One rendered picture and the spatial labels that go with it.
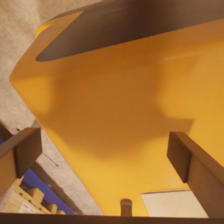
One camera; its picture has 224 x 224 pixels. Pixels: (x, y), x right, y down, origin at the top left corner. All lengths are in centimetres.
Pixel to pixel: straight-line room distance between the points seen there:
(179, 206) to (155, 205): 5
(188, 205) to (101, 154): 21
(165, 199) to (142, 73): 26
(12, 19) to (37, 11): 16
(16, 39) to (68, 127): 107
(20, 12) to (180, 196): 114
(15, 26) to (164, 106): 112
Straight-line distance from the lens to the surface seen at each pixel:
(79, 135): 22
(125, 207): 37
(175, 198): 36
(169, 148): 16
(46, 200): 221
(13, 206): 175
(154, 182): 31
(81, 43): 26
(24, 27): 120
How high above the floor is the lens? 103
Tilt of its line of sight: 51 degrees down
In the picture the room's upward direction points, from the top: 175 degrees counter-clockwise
